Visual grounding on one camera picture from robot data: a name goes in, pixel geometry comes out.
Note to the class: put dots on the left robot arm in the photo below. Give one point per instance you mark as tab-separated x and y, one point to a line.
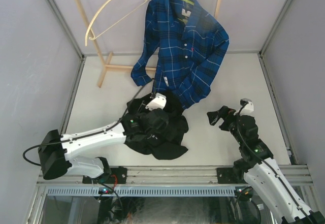
63	154

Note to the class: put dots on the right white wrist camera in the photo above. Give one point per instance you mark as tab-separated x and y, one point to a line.
247	107

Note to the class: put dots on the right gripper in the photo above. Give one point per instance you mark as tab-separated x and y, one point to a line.
225	113

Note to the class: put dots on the blue plaid shirt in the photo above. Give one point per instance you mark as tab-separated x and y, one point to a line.
191	45

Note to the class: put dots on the blue slotted cable duct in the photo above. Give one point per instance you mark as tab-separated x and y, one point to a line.
143	191

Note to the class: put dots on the right black mount plate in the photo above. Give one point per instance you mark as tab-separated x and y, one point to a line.
226	175

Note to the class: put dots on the black shirt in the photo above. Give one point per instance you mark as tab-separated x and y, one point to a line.
165	145

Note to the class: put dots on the cream wooden hanger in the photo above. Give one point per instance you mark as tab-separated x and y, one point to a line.
117	10

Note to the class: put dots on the left black mount plate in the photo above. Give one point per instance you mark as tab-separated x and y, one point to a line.
119	176

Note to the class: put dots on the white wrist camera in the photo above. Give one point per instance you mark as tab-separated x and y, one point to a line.
247	107
158	102

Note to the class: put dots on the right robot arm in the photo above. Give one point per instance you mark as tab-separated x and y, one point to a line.
258	168

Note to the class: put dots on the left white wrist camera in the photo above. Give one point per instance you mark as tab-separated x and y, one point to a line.
158	102

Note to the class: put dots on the wooden clothes rack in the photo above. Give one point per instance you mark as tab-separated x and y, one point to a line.
106	64

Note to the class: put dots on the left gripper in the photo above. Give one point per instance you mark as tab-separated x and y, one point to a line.
147	110

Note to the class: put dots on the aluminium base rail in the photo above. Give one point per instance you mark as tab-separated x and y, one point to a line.
297	175

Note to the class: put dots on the black mount plate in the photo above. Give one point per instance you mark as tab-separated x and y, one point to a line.
226	175
119	176

